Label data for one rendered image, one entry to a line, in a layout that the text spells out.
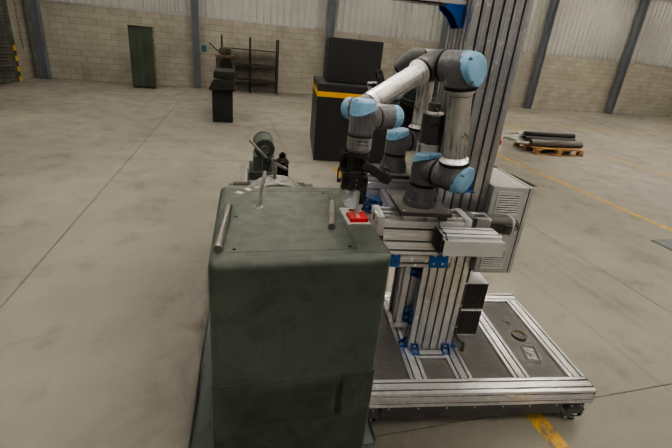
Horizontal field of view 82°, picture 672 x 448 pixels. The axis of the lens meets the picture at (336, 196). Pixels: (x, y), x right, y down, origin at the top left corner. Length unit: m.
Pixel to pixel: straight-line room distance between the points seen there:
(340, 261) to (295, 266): 0.12
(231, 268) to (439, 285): 1.38
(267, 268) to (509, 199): 1.33
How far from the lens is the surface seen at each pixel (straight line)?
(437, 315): 2.27
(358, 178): 1.17
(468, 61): 1.43
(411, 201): 1.68
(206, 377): 1.72
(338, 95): 6.33
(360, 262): 1.04
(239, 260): 1.00
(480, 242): 1.71
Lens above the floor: 1.76
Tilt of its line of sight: 21 degrees down
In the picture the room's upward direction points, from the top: 5 degrees clockwise
